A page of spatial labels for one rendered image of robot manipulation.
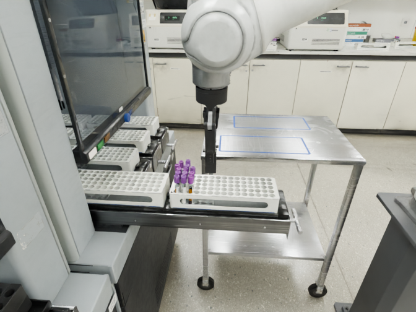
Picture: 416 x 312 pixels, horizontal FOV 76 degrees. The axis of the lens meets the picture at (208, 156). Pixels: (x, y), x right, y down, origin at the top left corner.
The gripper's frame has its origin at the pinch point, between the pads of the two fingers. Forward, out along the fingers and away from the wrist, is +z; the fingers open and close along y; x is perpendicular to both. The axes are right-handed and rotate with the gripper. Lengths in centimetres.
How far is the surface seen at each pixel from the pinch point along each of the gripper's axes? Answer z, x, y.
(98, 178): 8.4, 33.4, 1.0
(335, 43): -4, -107, 231
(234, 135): 12.2, -7.5, 43.4
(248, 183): 8.8, -10.9, 2.8
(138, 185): 8.7, 20.6, -0.8
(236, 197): 8.3, -7.3, -4.8
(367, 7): -35, -154, 292
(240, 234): 66, -13, 39
